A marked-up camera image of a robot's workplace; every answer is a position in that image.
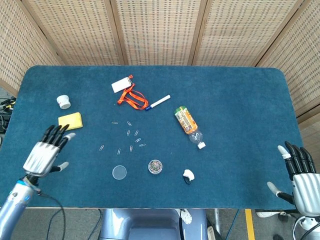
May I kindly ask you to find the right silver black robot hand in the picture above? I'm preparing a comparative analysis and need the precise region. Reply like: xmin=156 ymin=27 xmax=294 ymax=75
xmin=266 ymin=141 xmax=320 ymax=217

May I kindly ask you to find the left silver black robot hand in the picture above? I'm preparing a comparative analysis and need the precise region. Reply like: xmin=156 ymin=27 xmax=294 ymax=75
xmin=22 ymin=124 xmax=76 ymax=178

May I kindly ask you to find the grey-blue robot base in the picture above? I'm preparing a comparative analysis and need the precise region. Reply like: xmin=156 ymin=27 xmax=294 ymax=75
xmin=99 ymin=208 xmax=208 ymax=240

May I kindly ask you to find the round clear paperclip container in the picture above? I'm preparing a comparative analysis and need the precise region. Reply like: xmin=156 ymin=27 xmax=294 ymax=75
xmin=147 ymin=159 xmax=163 ymax=175

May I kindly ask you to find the yellow sponge block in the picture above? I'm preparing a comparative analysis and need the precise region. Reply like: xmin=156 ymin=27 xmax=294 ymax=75
xmin=57 ymin=112 xmax=84 ymax=132

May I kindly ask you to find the white shoe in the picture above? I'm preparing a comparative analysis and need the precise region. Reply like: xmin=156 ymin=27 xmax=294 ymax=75
xmin=255 ymin=210 xmax=286 ymax=218

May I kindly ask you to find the small white plastic jar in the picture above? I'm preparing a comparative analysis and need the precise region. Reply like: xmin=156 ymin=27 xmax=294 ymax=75
xmin=56 ymin=94 xmax=71 ymax=110

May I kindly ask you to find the clear round plastic lid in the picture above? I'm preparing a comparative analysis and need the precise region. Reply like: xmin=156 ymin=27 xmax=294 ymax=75
xmin=112 ymin=165 xmax=128 ymax=180

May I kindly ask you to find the blue felt table cover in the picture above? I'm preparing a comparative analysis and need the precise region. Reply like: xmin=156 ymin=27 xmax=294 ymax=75
xmin=0 ymin=65 xmax=305 ymax=210

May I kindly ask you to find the white badge card holder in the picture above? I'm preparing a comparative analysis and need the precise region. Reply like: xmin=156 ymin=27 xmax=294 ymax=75
xmin=111 ymin=76 xmax=132 ymax=94

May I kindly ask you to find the small white black clip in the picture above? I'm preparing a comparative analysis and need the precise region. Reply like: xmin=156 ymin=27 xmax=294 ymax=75
xmin=182 ymin=169 xmax=195 ymax=185

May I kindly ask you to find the white marker blue cap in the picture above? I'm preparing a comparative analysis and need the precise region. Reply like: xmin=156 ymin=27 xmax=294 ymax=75
xmin=144 ymin=94 xmax=172 ymax=112

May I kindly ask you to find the plastic bottle orange label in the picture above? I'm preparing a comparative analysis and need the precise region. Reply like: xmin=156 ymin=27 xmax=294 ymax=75
xmin=174 ymin=105 xmax=207 ymax=150

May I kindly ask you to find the woven wooden folding screen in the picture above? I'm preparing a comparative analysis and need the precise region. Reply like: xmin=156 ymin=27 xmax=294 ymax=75
xmin=0 ymin=0 xmax=320 ymax=141

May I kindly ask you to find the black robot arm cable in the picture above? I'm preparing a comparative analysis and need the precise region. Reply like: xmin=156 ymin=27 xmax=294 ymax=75
xmin=37 ymin=191 xmax=66 ymax=240

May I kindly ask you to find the black cable bundle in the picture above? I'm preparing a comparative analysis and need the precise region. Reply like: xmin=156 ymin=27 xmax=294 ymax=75
xmin=0 ymin=96 xmax=17 ymax=134

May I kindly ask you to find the blue floor cable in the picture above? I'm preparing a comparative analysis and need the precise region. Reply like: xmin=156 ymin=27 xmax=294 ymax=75
xmin=225 ymin=209 xmax=240 ymax=240

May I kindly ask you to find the orange lanyard strap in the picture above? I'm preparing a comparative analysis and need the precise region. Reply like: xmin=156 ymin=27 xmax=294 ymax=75
xmin=116 ymin=74 xmax=149 ymax=111

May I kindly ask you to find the white perforated bracket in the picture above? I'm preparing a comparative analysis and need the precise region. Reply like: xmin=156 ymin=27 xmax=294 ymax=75
xmin=177 ymin=209 xmax=194 ymax=226

